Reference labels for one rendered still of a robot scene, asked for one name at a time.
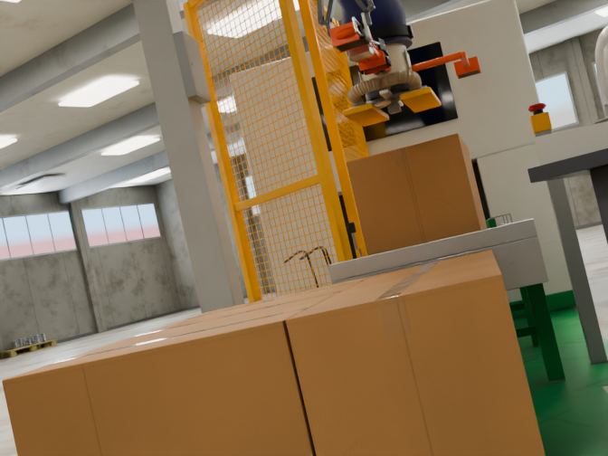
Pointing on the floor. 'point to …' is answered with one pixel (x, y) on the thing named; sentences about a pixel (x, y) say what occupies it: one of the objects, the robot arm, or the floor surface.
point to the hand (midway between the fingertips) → (351, 34)
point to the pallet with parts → (28, 346)
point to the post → (541, 125)
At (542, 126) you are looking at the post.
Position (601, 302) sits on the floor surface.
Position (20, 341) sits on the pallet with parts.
